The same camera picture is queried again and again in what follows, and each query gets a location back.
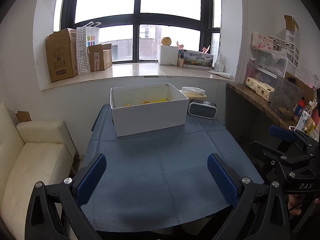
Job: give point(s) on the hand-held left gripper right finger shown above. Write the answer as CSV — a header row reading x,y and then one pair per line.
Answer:
x,y
222,180

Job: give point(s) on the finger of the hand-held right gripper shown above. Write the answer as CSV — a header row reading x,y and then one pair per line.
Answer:
x,y
265,152
282,133

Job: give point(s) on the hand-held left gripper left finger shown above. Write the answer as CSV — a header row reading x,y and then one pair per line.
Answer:
x,y
91,177

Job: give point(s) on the white rectangular box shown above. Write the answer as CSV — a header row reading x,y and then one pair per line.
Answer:
x,y
150,118

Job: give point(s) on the yellow snack packet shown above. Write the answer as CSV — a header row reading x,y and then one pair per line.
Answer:
x,y
158,100

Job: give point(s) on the person's right hand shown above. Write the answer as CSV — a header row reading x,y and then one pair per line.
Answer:
x,y
295,205

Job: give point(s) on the blue and white carton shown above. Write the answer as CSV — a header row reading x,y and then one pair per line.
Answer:
x,y
302,121

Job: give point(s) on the clear plastic container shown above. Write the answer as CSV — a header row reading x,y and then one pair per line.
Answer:
x,y
286,97

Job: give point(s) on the brown stone counter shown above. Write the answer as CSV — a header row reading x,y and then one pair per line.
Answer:
x,y
252,100

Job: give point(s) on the yellow patterned tissue pack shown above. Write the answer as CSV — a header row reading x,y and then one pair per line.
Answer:
x,y
260,88

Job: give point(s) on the cream leather sofa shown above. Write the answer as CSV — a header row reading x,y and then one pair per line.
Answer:
x,y
30,165

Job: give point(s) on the blue table cloth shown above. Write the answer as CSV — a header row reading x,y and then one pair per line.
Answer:
x,y
155,175

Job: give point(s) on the pink bottle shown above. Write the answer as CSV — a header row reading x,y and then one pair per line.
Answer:
x,y
251,70

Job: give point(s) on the white plastic drawer unit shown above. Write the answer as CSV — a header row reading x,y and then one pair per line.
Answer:
x,y
277,60

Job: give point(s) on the grey speaker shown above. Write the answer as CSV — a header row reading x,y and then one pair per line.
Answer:
x,y
202,109

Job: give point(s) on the rolled white paper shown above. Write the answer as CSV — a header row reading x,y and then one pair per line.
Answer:
x,y
221,74

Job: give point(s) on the cardboard piece behind sofa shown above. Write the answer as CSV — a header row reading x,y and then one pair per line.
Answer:
x,y
23,117

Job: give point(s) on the pink floral tissue pack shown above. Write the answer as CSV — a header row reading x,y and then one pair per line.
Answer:
x,y
262,41

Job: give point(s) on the long printed landscape box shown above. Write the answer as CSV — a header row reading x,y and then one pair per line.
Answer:
x,y
197,59

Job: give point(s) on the pink figurine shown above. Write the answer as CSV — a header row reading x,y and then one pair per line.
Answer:
x,y
206,49

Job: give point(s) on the small open cardboard box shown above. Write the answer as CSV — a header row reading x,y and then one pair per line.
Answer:
x,y
100,58

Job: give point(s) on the large cardboard box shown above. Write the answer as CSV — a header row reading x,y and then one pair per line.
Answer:
x,y
61,57

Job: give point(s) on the white dotted paper bag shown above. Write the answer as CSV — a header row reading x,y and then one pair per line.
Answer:
x,y
82,50

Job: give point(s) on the white foam box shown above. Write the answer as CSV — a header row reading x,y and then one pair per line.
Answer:
x,y
168,55

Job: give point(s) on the orange pumpkin ornament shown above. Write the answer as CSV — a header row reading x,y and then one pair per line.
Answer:
x,y
166,41

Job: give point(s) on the white packet against wall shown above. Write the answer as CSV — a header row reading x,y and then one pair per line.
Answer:
x,y
219,64

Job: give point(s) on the cardboard flap on wall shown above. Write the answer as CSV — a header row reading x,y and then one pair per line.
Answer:
x,y
290,22

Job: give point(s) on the black window frame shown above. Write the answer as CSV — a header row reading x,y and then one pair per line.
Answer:
x,y
136,17

